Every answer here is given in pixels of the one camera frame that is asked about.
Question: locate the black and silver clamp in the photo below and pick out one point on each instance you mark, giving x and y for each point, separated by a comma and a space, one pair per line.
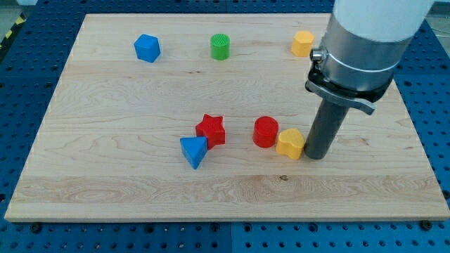
361, 100

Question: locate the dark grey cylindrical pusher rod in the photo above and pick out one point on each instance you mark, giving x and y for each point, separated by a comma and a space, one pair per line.
327, 122

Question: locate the red cylinder block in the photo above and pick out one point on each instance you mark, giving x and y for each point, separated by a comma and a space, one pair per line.
265, 131

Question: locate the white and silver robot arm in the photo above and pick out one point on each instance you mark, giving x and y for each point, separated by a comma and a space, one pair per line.
354, 63

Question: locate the yellow heart block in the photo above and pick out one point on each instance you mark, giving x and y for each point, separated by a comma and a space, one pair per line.
290, 142

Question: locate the yellow hexagon block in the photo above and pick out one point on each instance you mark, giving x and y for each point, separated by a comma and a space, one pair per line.
302, 43

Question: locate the red star block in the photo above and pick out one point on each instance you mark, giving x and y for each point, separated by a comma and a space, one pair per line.
211, 127

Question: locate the green cylinder block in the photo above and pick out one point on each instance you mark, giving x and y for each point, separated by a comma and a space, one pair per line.
220, 46

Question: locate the blue triangle block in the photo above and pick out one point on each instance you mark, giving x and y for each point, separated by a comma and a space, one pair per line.
194, 149

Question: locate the light wooden board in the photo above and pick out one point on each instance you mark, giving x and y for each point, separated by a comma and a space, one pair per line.
108, 149

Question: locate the blue cube block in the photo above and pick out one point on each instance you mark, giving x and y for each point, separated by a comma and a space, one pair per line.
147, 48

